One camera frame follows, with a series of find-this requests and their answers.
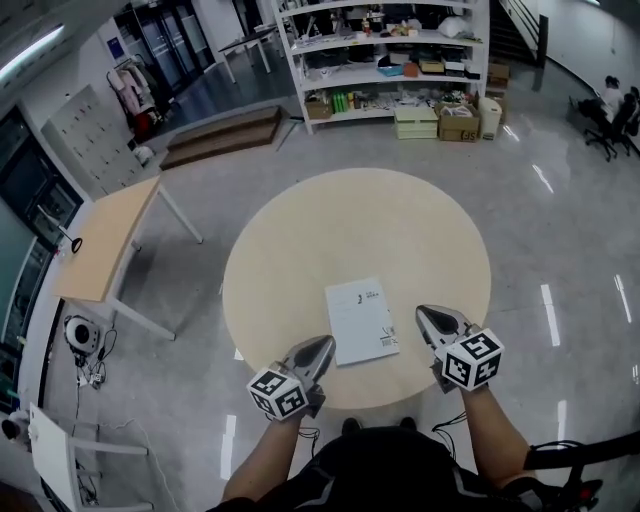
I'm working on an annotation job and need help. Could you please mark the clothes rack with garments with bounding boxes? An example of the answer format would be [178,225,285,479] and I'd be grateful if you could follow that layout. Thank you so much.
[104,55,171,135]

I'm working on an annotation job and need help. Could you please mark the black office chair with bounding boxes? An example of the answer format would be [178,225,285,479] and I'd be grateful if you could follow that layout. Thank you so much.
[583,112,632,162]
[619,119,640,156]

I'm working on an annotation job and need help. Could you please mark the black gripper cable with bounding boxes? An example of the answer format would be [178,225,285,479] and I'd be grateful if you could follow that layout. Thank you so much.
[298,425,322,459]
[430,410,470,459]

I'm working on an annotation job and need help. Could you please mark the printed cardboard box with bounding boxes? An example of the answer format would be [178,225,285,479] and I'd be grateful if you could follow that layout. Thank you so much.
[434,102,482,144]

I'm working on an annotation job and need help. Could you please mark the white plastic bag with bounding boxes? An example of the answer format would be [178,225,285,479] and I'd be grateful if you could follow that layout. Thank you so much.
[438,16,474,39]

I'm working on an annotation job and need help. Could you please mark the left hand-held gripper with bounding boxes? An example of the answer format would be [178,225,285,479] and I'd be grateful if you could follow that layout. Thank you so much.
[245,335,335,421]

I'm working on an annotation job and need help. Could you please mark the black framed glass doors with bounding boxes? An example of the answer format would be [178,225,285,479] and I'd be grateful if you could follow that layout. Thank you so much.
[113,0,217,97]

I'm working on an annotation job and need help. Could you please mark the white trash bin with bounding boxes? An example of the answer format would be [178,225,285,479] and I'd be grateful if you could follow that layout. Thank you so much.
[478,96,503,141]

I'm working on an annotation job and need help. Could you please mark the wooden step platform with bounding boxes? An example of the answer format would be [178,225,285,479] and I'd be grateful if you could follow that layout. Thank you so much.
[158,103,285,172]

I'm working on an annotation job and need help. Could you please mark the white paper booklet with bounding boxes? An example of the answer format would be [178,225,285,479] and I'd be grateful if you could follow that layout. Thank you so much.
[324,275,401,368]

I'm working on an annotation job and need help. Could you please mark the round white floor device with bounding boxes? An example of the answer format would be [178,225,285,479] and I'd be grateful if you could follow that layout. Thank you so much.
[62,313,105,358]

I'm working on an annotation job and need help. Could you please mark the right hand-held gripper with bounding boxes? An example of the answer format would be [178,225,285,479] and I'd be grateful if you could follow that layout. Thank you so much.
[416,306,503,394]

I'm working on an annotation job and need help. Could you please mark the white shelving unit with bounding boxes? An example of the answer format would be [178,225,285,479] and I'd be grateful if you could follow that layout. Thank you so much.
[271,0,492,136]

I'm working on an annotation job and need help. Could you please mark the person's right forearm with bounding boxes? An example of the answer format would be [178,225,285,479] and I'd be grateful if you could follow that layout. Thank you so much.
[458,385,535,494]

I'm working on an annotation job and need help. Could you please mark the black table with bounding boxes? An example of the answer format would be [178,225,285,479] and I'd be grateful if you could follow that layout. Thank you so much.
[217,25,280,85]

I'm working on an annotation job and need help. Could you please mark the grey locker cabinet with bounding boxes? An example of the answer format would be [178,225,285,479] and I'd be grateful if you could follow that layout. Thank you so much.
[40,83,162,202]

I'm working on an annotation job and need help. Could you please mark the white power strip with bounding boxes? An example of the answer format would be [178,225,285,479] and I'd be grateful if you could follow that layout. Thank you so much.
[74,363,109,390]

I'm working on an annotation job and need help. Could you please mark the long ceiling light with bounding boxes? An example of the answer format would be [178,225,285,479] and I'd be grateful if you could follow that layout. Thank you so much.
[0,24,67,85]

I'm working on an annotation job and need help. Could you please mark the small cardboard box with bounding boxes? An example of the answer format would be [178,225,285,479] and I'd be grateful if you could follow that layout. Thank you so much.
[304,97,334,121]

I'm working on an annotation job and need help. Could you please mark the rectangular wooden table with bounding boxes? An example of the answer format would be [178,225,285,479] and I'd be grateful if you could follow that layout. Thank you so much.
[52,174,205,342]

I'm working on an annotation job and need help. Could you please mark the pale green drawer box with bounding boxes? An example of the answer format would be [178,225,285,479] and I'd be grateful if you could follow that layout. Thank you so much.
[393,107,440,140]

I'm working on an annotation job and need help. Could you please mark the dark staircase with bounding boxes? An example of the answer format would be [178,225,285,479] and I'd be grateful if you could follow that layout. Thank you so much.
[489,0,550,67]

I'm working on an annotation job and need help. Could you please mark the person's black t-shirt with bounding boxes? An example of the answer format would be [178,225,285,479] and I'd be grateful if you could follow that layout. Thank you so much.
[207,424,556,512]

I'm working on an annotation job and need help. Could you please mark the black framed glass wall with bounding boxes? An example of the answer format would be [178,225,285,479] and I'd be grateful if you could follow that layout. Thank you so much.
[0,102,85,401]

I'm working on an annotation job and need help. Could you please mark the person's left forearm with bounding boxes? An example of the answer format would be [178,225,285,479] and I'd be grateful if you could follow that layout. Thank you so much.
[215,417,321,512]

